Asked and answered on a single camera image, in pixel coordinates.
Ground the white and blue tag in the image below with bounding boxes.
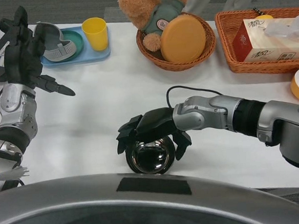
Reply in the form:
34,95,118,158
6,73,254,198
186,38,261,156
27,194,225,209
0,165,31,184

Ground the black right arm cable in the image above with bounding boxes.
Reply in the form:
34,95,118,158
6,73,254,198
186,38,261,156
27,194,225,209
165,83,225,109

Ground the yellow plastic cup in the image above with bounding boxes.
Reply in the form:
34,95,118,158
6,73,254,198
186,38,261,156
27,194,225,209
81,17,109,53

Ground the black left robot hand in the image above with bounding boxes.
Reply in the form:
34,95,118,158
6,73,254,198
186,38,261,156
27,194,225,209
0,2,76,102

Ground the orange round flat lid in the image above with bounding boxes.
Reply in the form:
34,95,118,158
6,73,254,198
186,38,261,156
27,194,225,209
158,15,208,65

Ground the silver robot chest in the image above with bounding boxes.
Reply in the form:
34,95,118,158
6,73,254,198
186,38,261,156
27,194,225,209
0,160,299,224

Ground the round wicker basket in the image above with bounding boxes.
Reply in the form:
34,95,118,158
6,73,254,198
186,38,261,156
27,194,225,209
134,10,218,74

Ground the shiny metal bowl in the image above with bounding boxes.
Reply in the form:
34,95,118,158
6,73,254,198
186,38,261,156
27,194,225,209
124,137,179,176

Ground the brown plush toy green shirt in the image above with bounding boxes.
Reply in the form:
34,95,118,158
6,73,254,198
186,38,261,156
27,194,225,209
118,0,193,54

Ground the red and beige tissue box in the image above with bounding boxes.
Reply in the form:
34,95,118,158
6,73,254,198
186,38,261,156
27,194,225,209
229,11,299,65

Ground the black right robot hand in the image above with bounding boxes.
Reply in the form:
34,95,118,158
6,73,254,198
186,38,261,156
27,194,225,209
114,105,194,165

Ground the rectangular orange wicker basket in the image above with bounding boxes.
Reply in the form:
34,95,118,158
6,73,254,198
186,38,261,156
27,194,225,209
213,6,299,79

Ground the light blue plastic tray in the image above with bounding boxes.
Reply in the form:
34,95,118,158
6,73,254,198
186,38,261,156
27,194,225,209
37,24,112,68

